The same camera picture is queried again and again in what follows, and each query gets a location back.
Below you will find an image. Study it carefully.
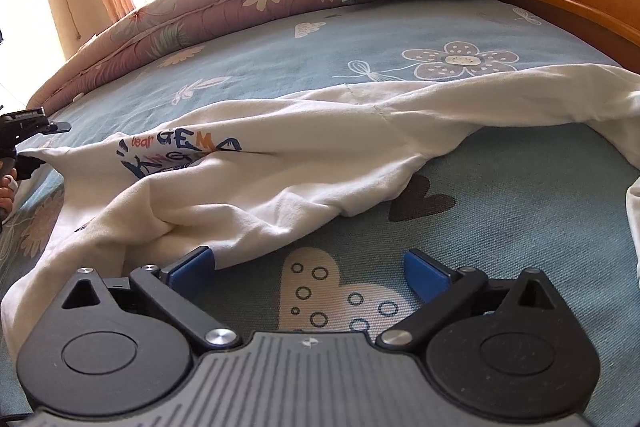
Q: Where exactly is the white printed t-shirt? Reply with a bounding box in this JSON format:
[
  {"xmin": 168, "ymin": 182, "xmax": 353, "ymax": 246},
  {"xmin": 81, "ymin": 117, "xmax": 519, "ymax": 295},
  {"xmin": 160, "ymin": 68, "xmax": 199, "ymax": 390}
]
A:
[{"xmin": 0, "ymin": 63, "xmax": 640, "ymax": 358}]

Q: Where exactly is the person's left hand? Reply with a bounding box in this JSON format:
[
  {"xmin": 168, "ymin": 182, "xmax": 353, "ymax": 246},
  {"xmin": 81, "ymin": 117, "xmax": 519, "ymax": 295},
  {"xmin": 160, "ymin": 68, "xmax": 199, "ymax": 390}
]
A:
[{"xmin": 0, "ymin": 176, "xmax": 20, "ymax": 228}]

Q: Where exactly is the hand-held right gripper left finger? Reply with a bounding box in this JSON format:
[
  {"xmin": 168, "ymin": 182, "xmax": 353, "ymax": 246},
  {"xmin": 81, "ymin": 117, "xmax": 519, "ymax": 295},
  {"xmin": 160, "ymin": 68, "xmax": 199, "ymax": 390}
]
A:
[{"xmin": 60, "ymin": 246, "xmax": 241, "ymax": 355}]

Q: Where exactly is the folded floral quilt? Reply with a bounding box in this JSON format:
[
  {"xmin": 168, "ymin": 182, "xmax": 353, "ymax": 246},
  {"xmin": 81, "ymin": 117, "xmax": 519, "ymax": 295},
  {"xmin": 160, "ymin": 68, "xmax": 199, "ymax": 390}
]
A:
[{"xmin": 25, "ymin": 0, "xmax": 408, "ymax": 108}]

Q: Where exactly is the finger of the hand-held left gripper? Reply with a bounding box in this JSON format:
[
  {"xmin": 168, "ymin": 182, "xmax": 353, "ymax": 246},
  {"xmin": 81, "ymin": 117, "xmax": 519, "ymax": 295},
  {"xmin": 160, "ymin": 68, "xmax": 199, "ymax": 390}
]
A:
[
  {"xmin": 0, "ymin": 107, "xmax": 72, "ymax": 138},
  {"xmin": 9, "ymin": 151, "xmax": 47, "ymax": 182}
]

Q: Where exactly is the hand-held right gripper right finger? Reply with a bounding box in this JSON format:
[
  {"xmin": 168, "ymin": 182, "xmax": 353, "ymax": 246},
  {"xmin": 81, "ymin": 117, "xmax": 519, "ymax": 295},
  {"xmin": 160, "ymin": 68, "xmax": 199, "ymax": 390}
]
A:
[{"xmin": 376, "ymin": 248, "xmax": 568, "ymax": 353}]

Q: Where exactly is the blue floral bed sheet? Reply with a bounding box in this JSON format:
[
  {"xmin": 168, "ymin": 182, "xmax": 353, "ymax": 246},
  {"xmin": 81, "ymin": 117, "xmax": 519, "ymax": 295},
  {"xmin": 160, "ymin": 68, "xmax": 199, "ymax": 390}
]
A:
[{"xmin": 0, "ymin": 0, "xmax": 640, "ymax": 427}]

